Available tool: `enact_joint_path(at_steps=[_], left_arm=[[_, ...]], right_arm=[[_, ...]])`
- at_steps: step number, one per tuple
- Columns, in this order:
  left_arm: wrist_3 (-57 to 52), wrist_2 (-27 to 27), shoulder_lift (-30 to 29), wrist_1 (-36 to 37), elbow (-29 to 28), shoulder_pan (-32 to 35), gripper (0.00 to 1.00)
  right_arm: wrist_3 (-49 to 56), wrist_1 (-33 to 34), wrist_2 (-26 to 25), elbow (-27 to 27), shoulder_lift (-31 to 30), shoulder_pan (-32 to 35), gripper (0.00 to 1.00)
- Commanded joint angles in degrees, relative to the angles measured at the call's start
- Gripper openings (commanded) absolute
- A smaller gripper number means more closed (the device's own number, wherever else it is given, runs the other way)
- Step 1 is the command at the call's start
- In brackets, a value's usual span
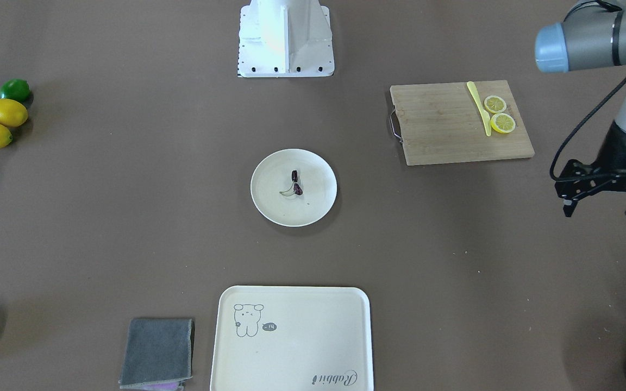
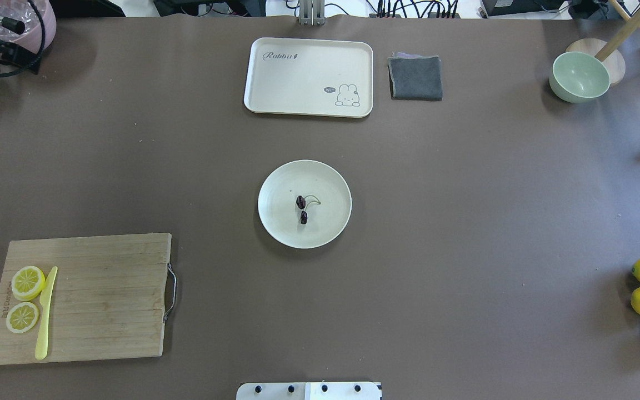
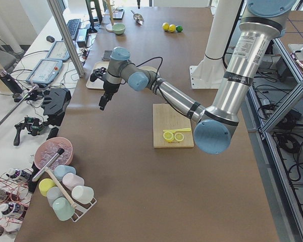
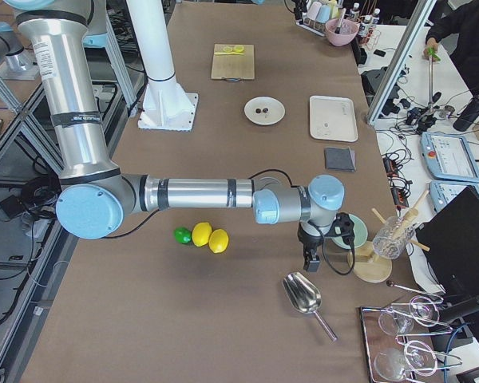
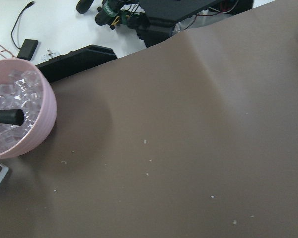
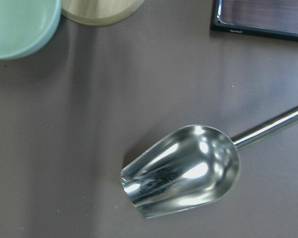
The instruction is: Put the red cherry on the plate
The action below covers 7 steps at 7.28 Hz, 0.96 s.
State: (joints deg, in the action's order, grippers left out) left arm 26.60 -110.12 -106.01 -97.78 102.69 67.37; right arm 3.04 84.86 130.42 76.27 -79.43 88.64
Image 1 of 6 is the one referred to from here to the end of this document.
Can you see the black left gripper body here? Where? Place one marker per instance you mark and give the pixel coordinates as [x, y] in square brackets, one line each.
[620, 147]

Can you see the cream round plate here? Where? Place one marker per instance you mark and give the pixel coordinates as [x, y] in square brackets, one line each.
[273, 174]

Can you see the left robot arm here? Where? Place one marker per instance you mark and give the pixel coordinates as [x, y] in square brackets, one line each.
[592, 35]

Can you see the cream rabbit tray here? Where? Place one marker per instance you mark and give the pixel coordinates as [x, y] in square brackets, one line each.
[293, 338]

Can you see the yellow plastic knife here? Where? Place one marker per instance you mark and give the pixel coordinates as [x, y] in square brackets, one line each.
[484, 115]

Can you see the lemon half inner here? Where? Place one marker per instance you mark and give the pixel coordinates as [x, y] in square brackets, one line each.
[495, 104]

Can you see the bamboo cutting board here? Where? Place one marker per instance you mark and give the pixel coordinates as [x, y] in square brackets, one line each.
[440, 123]

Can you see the grey folded cloth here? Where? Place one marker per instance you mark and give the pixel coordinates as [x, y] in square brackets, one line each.
[158, 354]

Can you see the green lime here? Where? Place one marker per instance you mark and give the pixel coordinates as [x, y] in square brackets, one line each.
[15, 89]

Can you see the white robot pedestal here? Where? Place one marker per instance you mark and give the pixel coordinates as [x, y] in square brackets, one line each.
[285, 39]

